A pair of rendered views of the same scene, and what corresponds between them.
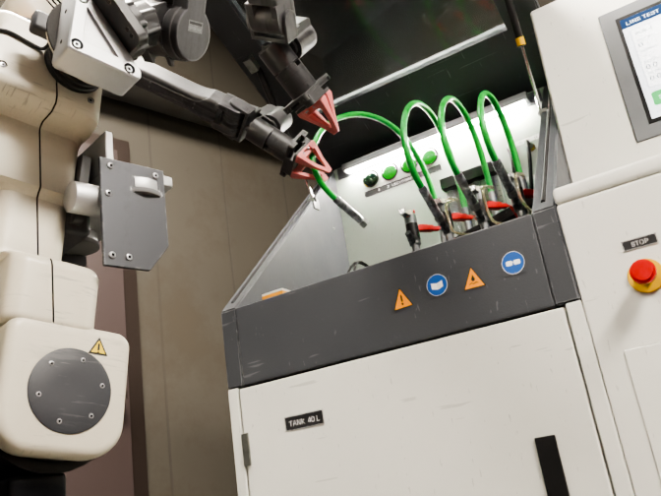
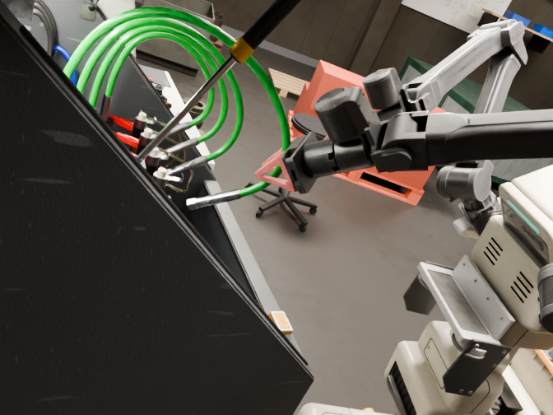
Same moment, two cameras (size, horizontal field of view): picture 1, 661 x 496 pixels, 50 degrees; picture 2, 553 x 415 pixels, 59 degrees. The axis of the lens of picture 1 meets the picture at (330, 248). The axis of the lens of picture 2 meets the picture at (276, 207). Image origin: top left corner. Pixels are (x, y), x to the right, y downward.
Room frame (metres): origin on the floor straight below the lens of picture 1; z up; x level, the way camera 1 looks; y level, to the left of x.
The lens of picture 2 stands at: (2.08, 0.38, 1.57)
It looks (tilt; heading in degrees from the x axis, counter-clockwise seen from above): 28 degrees down; 208
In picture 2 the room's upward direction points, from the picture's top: 24 degrees clockwise
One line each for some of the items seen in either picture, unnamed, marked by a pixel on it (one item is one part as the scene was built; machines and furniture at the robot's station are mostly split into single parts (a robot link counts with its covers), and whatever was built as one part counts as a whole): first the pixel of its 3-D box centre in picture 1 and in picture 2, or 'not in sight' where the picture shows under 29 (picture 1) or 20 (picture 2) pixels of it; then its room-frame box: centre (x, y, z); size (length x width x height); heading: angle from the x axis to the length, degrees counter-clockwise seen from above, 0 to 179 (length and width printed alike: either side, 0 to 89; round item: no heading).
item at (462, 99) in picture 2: not in sight; (478, 128); (-4.78, -0.92, 0.41); 2.04 x 1.86 x 0.82; 47
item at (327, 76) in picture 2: not in sight; (364, 125); (-2.09, -1.31, 0.40); 1.37 x 0.98 x 0.81; 133
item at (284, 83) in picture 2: not in sight; (309, 93); (-3.27, -2.65, 0.05); 1.10 x 0.74 x 0.10; 139
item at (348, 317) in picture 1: (380, 308); (233, 277); (1.27, -0.07, 0.87); 0.62 x 0.04 x 0.16; 62
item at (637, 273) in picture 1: (643, 273); not in sight; (1.02, -0.45, 0.80); 0.05 x 0.04 x 0.05; 62
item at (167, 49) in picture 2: not in sight; (174, 29); (-1.73, -3.64, 0.32); 0.94 x 0.75 x 0.63; 50
